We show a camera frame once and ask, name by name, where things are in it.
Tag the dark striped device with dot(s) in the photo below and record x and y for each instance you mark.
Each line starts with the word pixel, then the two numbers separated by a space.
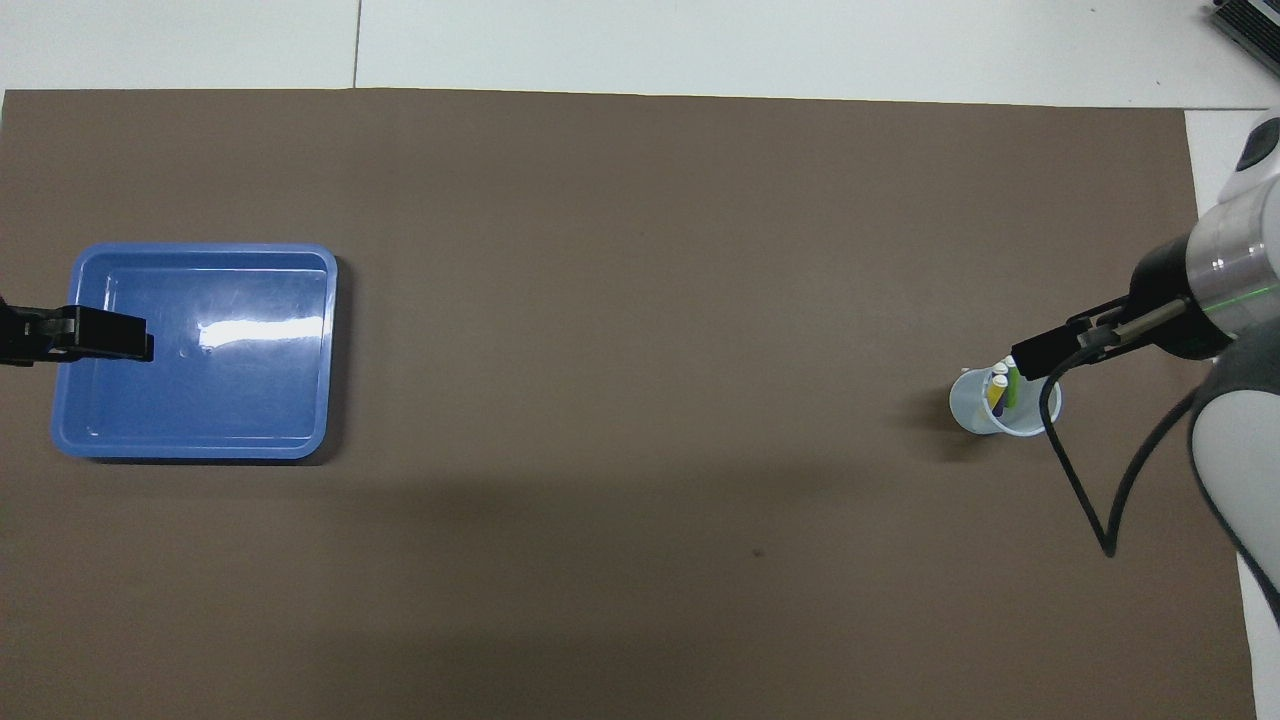
pixel 1255 25

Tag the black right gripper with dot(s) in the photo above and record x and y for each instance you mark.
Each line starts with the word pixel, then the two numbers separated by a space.
pixel 1170 300

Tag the pale blue mesh cup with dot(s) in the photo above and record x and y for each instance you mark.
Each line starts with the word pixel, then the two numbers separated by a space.
pixel 975 410

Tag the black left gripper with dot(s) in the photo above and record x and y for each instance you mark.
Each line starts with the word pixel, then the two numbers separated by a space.
pixel 18 335

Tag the yellow pen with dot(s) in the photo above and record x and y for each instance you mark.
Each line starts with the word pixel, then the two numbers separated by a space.
pixel 997 388

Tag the brown table mat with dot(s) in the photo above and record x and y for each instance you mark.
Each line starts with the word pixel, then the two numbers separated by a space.
pixel 640 400

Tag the blue plastic tray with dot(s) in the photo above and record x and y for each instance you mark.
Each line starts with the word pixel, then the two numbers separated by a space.
pixel 250 400

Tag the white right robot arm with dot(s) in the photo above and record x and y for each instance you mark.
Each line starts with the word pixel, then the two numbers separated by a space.
pixel 1240 330

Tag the green pen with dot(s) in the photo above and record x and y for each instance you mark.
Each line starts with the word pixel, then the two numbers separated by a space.
pixel 1012 385

